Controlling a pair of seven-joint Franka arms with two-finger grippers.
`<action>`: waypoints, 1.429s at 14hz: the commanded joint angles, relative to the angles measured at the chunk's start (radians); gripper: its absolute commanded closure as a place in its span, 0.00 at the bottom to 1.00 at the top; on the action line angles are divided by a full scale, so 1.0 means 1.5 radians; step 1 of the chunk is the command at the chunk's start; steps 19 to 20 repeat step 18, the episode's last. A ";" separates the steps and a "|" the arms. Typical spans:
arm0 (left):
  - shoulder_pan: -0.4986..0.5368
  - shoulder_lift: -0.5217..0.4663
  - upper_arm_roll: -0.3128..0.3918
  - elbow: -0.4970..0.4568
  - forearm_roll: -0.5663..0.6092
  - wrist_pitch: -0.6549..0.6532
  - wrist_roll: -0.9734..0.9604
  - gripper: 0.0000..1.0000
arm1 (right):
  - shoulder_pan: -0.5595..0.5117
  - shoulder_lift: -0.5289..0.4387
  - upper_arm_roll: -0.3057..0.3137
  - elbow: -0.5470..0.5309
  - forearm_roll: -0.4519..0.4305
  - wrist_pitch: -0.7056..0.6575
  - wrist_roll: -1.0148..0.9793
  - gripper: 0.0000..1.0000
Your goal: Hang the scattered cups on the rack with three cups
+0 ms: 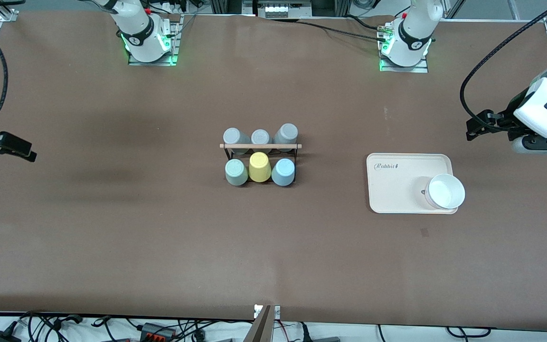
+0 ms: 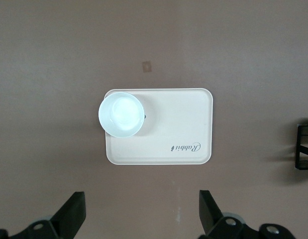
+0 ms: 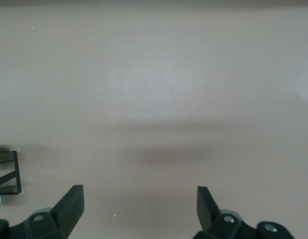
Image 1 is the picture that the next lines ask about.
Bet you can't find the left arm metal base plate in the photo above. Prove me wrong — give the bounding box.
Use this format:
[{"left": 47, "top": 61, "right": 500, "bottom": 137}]
[{"left": 379, "top": 23, "right": 429, "bottom": 73}]

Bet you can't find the black braided table cable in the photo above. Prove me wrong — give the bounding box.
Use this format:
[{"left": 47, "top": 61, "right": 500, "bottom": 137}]
[{"left": 296, "top": 19, "right": 389, "bottom": 42}]

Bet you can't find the white post bracket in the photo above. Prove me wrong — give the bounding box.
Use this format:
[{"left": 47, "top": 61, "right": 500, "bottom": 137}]
[{"left": 255, "top": 305, "right": 281, "bottom": 320}]

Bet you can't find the grey camera post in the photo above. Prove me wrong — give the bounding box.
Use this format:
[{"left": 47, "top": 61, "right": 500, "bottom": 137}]
[{"left": 244, "top": 305, "right": 274, "bottom": 342}]

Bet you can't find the yellow plastic cup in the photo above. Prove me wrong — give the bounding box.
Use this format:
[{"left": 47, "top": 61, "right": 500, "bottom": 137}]
[{"left": 247, "top": 152, "right": 272, "bottom": 184}]

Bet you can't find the light blue plastic cup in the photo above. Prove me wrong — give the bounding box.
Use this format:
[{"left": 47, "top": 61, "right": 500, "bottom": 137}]
[{"left": 271, "top": 158, "right": 296, "bottom": 187}]

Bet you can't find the white bowl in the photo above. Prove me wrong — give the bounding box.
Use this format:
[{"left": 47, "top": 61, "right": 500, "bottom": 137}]
[{"left": 424, "top": 173, "right": 466, "bottom": 210}]

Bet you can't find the black red-switch power strip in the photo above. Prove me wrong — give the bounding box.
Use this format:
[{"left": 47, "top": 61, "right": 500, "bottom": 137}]
[{"left": 141, "top": 322, "right": 178, "bottom": 342}]

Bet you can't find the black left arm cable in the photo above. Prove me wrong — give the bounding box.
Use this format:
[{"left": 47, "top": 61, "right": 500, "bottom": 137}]
[{"left": 460, "top": 0, "right": 547, "bottom": 128}]

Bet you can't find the mint green plastic cup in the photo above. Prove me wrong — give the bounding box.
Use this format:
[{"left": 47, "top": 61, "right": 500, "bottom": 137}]
[{"left": 225, "top": 159, "right": 249, "bottom": 186}]

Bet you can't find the white power strip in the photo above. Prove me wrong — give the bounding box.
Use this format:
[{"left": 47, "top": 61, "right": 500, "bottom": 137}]
[{"left": 257, "top": 0, "right": 312, "bottom": 19}]

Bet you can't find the beige plastic tray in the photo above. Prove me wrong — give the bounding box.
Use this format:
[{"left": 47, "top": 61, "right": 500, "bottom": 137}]
[{"left": 367, "top": 153, "right": 459, "bottom": 215}]

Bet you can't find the small grey plastic cup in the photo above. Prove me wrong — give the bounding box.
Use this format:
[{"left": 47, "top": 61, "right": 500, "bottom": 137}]
[{"left": 251, "top": 129, "right": 271, "bottom": 152}]

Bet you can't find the black wire wooden-bar cup rack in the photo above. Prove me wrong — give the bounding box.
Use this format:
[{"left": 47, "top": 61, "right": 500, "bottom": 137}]
[{"left": 220, "top": 142, "right": 302, "bottom": 186}]

